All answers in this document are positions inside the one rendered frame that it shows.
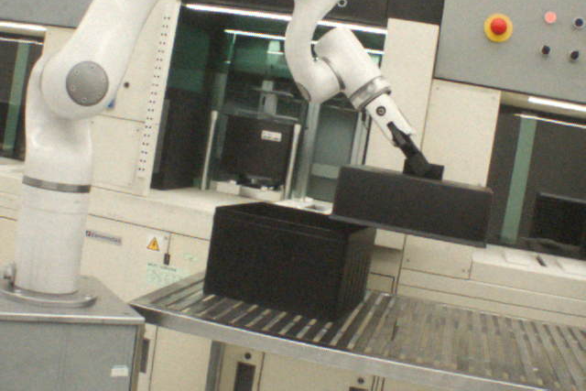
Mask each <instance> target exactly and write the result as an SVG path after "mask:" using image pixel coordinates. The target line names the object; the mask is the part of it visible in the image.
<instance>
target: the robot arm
mask: <svg viewBox="0 0 586 391"><path fill-rule="evenodd" d="M158 1H159V0H92V3H91V5H90V7H89V9H88V11H87V13H86V15H85V17H84V19H83V20H82V22H81V24H80V25H79V27H78V28H77V30H76V31H75V33H74V34H73V36H72V37H71V38H70V39H69V40H68V42H67V43H66V44H65V46H64V47H63V48H61V49H54V50H51V51H49V52H47V53H45V54H44V55H42V57H41V58H40V59H39V60H38V61H37V63H36V64H35V66H34V68H33V70H32V71H31V74H30V77H29V81H28V86H27V101H26V157H25V164H24V170H23V177H22V189H21V195H20V202H19V209H18V216H17V221H16V240H15V246H14V252H13V262H11V263H10V264H9V266H6V265H5V263H3V266H2V269H1V274H0V295H1V296H2V297H4V298H7V299H12V300H16V301H20V302H25V303H27V304H31V305H38V306H50V307H52V308H68V307H76V308H78V307H83V306H87V305H90V304H93V303H94V302H95V301H96V300H97V299H98V295H97V291H96V290H95V288H93V287H91V286H89V285H87V284H84V283H83V282H81V281H79V278H80V272H81V261H82V255H83V242H84V235H85V229H86V223H87V217H88V210H89V203H90V198H91V191H92V190H91V185H92V173H93V152H92V133H91V118H93V117H95V116H96V115H97V114H99V113H101V112H102V111H103V110H105V109H106V108H107V107H108V105H109V104H110V103H111V102H112V100H113V99H114V97H115V95H116V93H117V91H118V89H119V87H120V85H121V82H122V80H123V78H124V75H125V72H126V71H127V68H128V65H129V63H130V60H131V58H132V55H133V52H134V48H135V45H136V42H137V39H138V38H139V36H140V34H141V31H142V29H143V27H144V25H145V23H146V21H147V19H148V16H149V14H150V13H151V11H152V9H154V8H155V6H156V4H157V2H158ZM337 1H338V0H294V2H295V7H294V11H293V14H292V17H291V18H290V21H289V24H288V30H287V34H286V41H284V51H285V57H287V62H288V66H289V68H290V71H291V73H292V75H293V77H294V81H295V83H296V84H297V86H298V89H299V91H300V92H302V96H303V97H304V98H305V99H306V100H307V101H308V102H309V103H314V104H317V103H322V102H324V101H326V100H328V99H330V98H331V97H333V96H334V95H336V94H338V92H342V93H344V95H346V96H347V97H348V99H349V100H350V102H351V103H352V105H353V106H354V109H355V110H356V111H357V110H361V111H360V112H361V113H362V114H363V113H366V112H367V113H368V114H369V115H370V116H371V117H372V119H373V120H374V123H376V124H377V126H378V127H379V128H380V130H381V131H382V133H383V134H384V135H385V138H386V139H387V140H388V141H389V143H391V144H392V145H393V146H394V147H399V148H400V149H401V152H402V153H403V155H404V156H405V157H406V159H408V160H407V162H408V164H410V166H411V167H412V168H413V169H414V171H415V172H416V174H417V175H418V176H420V177H421V176H422V175H423V174H425V173H426V172H428V171H429V170H431V166H430V165H429V162H428V161H427V159H426V158H425V156H424V155H423V154H422V152H420V151H419V150H418V147H417V145H416V144H415V143H414V141H413V140H412V138H410V137H409V136H414V137H416V136H417V132H416V131H415V129H414V128H412V127H411V125H410V124H409V122H408V121H407V119H406V118H405V116H404V115H403V114H402V112H401V111H400V109H399V108H398V107H397V106H396V104H394V102H393V101H392V99H391V98H390V97H389V95H390V94H391V92H392V91H391V90H389V88H390V84H389V82H388V81H387V79H386V78H385V76H384V75H383V74H382V73H381V72H380V70H378V68H377V66H376V65H375V63H374V62H373V60H372V59H371V57H370V56H369V55H367V53H366V52H365V50H364V48H363V46H362V45H361V43H360V42H359V40H358V39H357V38H356V36H355V35H354V34H353V33H352V32H351V30H350V29H349V28H348V27H347V26H344V25H342V26H340V27H337V28H336V27H335V28H334V29H333V30H332V31H330V32H328V33H327V34H326V35H324V36H323V37H322V38H321V39H320V40H319V41H317V42H316V44H315V46H314V48H313V49H314V51H315V53H316V54H318V55H319V57H320V60H318V61H316V62H313V59H312V56H311V51H310V44H311V39H312V35H313V31H314V29H315V27H316V26H317V24H318V23H319V22H320V21H321V20H322V19H323V17H324V16H325V15H326V14H327V13H328V12H329V11H330V10H331V9H332V8H333V7H334V6H335V4H336V3H337Z"/></svg>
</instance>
